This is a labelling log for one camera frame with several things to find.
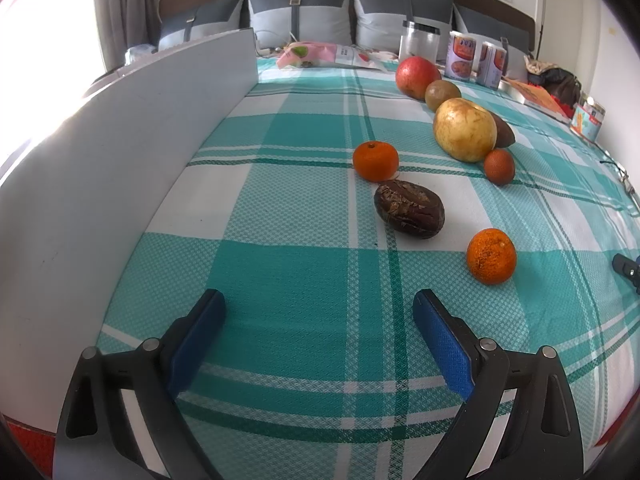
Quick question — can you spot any clear jar with black lid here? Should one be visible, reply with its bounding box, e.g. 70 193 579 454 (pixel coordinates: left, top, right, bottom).
398 20 442 65

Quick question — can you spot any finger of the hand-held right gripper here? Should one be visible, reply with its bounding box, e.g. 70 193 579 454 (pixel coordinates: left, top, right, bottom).
612 253 640 296

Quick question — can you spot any grey curtain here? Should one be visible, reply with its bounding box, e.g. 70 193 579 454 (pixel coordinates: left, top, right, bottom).
92 0 161 68

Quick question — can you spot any yellow pear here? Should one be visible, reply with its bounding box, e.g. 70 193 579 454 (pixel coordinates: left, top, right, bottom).
433 98 498 163

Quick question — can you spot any orange mandarin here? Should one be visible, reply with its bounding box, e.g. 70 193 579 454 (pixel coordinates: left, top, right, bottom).
466 228 517 286
352 141 400 182

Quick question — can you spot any printed tin can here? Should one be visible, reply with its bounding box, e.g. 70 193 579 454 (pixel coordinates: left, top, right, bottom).
475 41 510 90
444 30 481 82

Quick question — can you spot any black cable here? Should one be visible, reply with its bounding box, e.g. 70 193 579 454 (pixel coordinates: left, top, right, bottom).
599 159 640 216

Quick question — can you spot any dark brown wrinkled fruit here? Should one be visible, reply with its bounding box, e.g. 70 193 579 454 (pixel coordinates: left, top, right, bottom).
374 180 445 239

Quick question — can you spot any brown sweet potato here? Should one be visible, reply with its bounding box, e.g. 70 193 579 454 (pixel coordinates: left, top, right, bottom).
487 110 516 149

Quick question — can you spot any brown kiwi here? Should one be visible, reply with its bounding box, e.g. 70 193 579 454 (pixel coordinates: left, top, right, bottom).
425 80 462 112

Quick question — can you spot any teal checked cloth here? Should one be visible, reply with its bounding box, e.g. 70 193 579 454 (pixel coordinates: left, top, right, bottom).
95 55 640 480

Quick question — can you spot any grey board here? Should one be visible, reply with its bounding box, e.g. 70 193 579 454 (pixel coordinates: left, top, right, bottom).
0 27 258 441

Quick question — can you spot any red cloth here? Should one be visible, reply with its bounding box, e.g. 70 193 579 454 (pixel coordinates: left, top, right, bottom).
5 417 56 478

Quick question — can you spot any small colourful tin can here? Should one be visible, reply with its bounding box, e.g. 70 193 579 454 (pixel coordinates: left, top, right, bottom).
570 92 607 142

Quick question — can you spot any grey white pillow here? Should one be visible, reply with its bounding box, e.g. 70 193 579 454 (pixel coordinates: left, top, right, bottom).
452 4 533 58
246 0 353 48
159 0 246 51
349 0 458 61

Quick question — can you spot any small reddish-brown fruit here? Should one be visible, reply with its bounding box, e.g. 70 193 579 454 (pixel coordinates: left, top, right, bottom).
483 148 516 184

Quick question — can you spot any black bag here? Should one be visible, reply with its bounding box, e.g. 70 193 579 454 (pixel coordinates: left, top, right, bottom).
525 55 583 108

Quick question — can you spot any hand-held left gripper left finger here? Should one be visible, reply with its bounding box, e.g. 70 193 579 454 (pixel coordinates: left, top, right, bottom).
54 288 227 480

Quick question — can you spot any red apple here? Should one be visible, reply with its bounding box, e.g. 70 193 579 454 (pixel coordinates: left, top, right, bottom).
395 56 443 101

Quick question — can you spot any white printed packet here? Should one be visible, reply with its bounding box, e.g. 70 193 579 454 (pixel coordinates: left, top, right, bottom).
334 45 401 73

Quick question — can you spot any orange book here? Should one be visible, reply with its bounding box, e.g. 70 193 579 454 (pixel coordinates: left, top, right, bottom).
502 77 573 125

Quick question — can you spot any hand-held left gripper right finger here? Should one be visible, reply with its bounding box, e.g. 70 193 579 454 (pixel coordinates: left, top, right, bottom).
411 288 586 480

